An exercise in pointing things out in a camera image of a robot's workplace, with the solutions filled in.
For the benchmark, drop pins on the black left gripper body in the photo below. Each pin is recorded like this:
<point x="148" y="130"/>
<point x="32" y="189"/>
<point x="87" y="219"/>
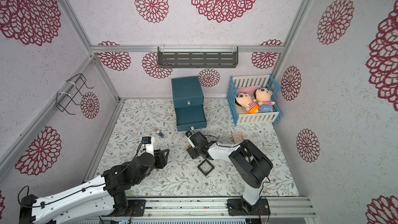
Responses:
<point x="160" y="163"/>

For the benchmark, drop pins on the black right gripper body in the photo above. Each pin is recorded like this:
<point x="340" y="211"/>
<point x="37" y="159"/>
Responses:
<point x="193" y="151"/>

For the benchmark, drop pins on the black brooch box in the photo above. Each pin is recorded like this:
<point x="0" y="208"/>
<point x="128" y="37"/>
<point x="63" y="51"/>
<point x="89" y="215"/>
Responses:
<point x="205" y="167"/>

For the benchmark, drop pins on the beige brooch box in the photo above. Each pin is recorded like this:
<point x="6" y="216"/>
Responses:
<point x="238" y="138"/>

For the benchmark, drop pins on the teal three-drawer cabinet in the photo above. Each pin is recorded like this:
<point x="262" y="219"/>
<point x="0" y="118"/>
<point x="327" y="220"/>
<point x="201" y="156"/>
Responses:
<point x="188" y="100"/>

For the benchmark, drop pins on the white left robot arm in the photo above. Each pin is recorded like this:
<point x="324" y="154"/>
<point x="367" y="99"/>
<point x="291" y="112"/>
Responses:
<point x="103" y="196"/>

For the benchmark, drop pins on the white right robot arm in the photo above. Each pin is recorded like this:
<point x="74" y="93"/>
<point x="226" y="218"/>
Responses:
<point x="251" y="163"/>

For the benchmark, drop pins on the plush doll orange shorts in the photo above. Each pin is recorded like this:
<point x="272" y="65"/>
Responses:
<point x="247" y="102"/>

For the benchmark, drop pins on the blue white toy crib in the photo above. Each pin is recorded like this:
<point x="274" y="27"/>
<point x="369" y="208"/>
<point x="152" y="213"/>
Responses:
<point x="239" y="115"/>

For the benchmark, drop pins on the pink crib blanket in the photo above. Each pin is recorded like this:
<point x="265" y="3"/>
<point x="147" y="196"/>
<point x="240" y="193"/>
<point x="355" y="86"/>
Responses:
<point x="249" y="90"/>

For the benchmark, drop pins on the plush doll blue shorts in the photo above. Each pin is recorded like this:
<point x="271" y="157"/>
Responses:
<point x="263" y="97"/>

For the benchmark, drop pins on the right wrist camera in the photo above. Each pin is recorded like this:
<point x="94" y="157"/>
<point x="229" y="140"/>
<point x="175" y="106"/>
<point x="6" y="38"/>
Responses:
<point x="188" y="135"/>

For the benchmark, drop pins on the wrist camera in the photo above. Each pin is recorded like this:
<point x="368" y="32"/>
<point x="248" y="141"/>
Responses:
<point x="148" y="144"/>
<point x="188" y="135"/>

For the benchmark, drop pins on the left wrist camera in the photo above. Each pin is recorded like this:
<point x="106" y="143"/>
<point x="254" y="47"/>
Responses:
<point x="148" y="144"/>

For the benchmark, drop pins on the grey wall shelf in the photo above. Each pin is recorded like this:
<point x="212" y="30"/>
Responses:
<point x="198" y="58"/>

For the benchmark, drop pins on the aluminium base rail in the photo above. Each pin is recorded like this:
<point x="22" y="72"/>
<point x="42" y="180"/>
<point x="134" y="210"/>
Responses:
<point x="214" y="210"/>

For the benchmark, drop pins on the black wire wall rack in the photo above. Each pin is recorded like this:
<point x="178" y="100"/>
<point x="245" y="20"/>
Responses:
<point x="65" y="98"/>

